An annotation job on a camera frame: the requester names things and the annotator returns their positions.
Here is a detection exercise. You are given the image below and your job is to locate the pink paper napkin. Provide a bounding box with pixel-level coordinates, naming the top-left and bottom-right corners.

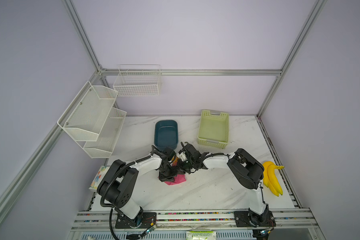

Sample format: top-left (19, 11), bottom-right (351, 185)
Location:
top-left (165, 175), bottom-right (186, 186)

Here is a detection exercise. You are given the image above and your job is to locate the yellow plastic spoon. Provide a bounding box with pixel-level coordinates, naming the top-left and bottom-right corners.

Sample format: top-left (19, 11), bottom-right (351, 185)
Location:
top-left (172, 156), bottom-right (179, 166)

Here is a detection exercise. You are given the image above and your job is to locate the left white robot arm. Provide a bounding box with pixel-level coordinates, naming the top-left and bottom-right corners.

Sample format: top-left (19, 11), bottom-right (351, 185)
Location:
top-left (97, 146), bottom-right (177, 222)

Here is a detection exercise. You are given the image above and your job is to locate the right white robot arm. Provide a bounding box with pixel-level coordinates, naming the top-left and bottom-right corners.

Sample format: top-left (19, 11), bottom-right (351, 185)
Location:
top-left (177, 143), bottom-right (275, 227)

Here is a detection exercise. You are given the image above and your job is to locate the colourful napkin packet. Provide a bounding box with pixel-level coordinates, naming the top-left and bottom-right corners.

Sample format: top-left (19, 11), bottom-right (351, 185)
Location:
top-left (89, 166), bottom-right (110, 192)

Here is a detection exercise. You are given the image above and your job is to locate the light green plastic basket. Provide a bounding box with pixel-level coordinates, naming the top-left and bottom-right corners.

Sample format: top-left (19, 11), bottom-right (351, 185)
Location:
top-left (198, 110), bottom-right (230, 149)

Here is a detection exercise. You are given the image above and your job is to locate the teal plastic oval tub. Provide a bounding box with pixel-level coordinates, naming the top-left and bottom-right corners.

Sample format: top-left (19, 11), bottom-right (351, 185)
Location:
top-left (154, 120), bottom-right (179, 151)

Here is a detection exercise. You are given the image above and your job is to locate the yellow bananas bunch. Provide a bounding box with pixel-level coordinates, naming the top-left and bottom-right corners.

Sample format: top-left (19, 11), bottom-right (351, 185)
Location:
top-left (263, 161), bottom-right (285, 197)

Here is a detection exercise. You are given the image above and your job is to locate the white perforated metal shelf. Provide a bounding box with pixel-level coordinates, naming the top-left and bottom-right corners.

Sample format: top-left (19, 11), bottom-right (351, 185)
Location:
top-left (57, 82), bottom-right (127, 159)

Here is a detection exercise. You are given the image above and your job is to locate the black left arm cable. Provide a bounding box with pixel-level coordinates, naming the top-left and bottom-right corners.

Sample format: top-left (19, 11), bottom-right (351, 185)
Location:
top-left (99, 145), bottom-right (163, 240)

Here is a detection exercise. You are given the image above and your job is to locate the white wire basket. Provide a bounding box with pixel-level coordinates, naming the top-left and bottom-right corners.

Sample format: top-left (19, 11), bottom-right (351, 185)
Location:
top-left (113, 65), bottom-right (162, 97)

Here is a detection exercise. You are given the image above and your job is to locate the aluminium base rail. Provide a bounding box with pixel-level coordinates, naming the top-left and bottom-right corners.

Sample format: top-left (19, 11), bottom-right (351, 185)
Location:
top-left (68, 208), bottom-right (325, 240)

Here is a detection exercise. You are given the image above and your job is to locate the aluminium frame profile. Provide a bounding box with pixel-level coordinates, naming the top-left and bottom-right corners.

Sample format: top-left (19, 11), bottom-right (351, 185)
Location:
top-left (0, 1), bottom-right (326, 225)

